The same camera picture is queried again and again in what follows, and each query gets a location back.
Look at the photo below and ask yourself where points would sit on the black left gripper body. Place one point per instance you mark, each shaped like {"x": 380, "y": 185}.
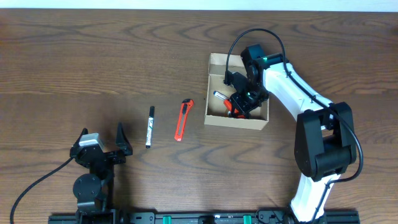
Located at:
{"x": 106, "y": 154}

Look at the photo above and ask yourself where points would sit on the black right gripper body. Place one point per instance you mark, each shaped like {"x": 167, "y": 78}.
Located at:
{"x": 244, "y": 101}

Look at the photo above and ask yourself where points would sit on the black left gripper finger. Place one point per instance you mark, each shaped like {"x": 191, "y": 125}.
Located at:
{"x": 122, "y": 141}
{"x": 84, "y": 132}

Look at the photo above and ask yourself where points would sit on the red black stapler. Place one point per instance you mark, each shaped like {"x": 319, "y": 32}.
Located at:
{"x": 232, "y": 111}

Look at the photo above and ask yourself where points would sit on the black whiteboard marker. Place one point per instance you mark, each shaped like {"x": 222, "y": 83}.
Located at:
{"x": 150, "y": 125}

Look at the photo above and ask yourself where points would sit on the blue whiteboard marker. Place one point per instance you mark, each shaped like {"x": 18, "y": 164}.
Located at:
{"x": 220, "y": 96}

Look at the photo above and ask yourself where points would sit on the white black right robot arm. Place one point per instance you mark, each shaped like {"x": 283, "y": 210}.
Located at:
{"x": 324, "y": 144}

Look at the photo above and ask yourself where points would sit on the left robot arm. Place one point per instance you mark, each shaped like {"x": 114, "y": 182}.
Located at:
{"x": 94, "y": 190}

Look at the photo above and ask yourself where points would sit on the open cardboard box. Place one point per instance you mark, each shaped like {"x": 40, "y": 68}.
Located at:
{"x": 216, "y": 113}

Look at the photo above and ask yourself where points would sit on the orange utility knife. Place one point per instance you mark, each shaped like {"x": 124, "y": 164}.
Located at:
{"x": 186, "y": 105}

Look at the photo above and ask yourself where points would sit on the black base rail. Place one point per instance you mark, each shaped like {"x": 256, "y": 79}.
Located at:
{"x": 258, "y": 217}

